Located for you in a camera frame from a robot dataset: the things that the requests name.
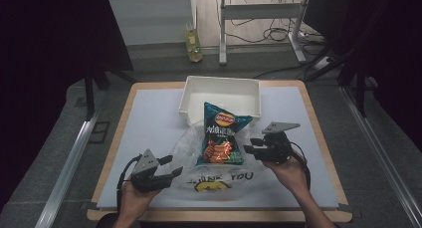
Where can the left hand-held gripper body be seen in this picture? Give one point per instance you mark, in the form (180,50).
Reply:
(146,170)

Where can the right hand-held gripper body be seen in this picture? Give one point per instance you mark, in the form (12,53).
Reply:
(275,148)

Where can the clear smiley-face plastic bag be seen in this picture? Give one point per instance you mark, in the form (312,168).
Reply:
(185,148)

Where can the blue potato chips bag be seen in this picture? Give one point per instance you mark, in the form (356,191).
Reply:
(222,138)

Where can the white plastic bin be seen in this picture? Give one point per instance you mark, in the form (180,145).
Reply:
(225,92)

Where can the person's right hand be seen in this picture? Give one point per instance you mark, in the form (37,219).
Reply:
(293,176)

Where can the person's left hand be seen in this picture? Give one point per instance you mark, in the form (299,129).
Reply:
(132,201)

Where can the wooden framed white board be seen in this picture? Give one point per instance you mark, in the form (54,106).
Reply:
(149,121)

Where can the black floor plate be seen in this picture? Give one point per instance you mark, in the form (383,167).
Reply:
(99,132)

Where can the black metal stand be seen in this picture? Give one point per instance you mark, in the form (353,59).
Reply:
(89,95)

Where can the white power strip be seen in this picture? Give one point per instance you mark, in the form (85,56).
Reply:
(322,63)

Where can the yellow-green bottle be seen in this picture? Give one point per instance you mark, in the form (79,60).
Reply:
(193,42)

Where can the dark curtain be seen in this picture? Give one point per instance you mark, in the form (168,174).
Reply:
(391,55)
(43,72)

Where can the aluminium floor rail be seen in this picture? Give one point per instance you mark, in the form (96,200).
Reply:
(381,155)
(66,175)

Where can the white metal desk frame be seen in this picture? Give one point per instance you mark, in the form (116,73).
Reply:
(262,10)

